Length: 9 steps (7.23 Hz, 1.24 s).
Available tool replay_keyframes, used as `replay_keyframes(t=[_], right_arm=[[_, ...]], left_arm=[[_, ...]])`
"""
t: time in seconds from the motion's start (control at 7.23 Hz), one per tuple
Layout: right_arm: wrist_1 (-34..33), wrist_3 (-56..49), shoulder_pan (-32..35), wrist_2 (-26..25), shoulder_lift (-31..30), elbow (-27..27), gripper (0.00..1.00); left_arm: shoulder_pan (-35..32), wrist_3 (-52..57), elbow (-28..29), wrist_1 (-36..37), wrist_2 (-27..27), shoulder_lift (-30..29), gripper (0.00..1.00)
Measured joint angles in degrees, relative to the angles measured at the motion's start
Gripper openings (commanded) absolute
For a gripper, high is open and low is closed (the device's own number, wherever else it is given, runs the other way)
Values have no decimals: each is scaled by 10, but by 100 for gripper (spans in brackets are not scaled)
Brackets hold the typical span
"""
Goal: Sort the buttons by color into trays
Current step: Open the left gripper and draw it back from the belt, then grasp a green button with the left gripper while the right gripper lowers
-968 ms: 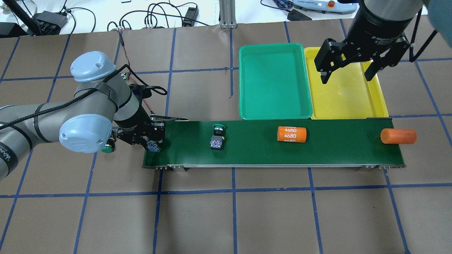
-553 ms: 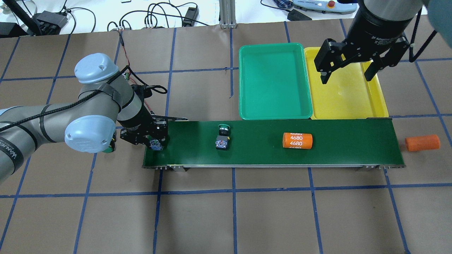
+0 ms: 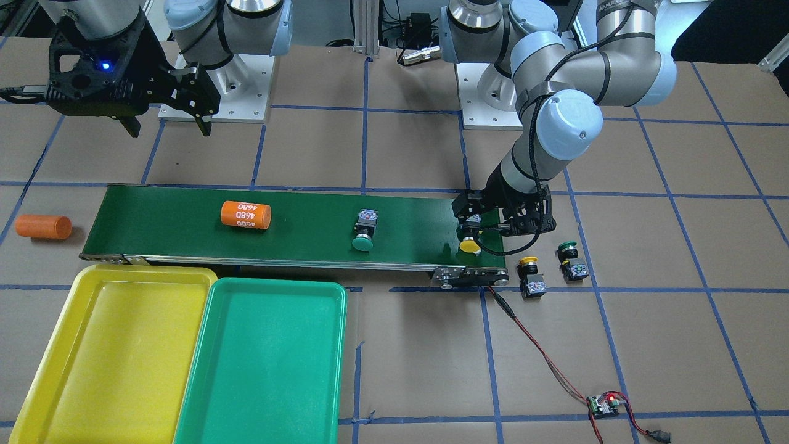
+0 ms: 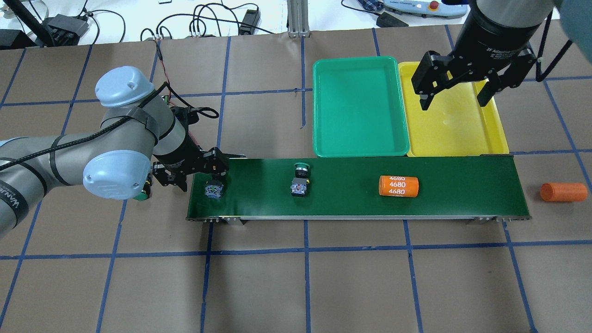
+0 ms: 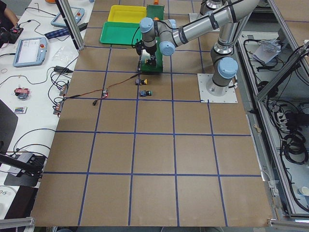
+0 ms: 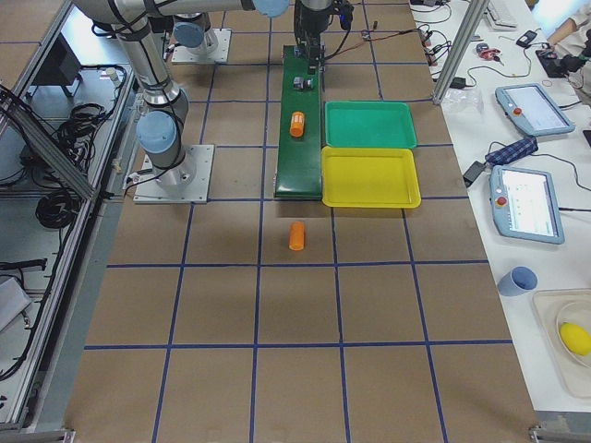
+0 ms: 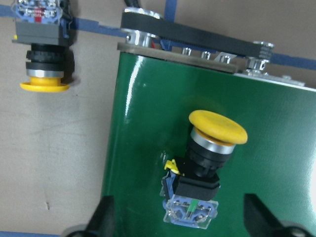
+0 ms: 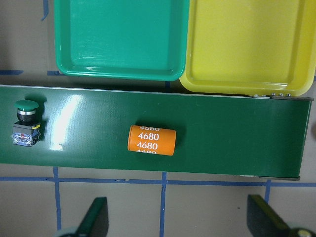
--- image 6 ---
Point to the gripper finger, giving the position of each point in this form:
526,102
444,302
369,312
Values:
314,56

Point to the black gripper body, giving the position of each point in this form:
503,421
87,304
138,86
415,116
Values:
307,18

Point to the green push button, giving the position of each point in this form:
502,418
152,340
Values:
301,83

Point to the orange cylinder marked 4680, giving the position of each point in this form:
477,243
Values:
297,124

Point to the plain orange cylinder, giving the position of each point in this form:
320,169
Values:
297,236

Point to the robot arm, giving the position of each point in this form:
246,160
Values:
311,18
159,130

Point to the green plastic tray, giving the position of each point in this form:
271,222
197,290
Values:
369,124

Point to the green conveyor belt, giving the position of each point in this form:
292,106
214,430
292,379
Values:
298,169

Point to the yellow plastic tray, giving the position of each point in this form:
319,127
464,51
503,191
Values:
371,178

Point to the black power adapter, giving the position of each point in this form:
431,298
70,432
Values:
473,172

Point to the blue checkered pouch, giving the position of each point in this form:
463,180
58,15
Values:
513,152

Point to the teach pendant with red button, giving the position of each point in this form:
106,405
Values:
524,205

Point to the blue plastic cup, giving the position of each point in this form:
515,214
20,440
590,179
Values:
517,281

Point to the beige tray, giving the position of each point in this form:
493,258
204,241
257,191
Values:
564,316

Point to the yellow lemon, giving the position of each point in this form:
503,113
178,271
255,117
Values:
575,338

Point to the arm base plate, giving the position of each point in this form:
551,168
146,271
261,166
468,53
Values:
188,182
195,46

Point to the aluminium frame post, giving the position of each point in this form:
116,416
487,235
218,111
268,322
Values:
463,36

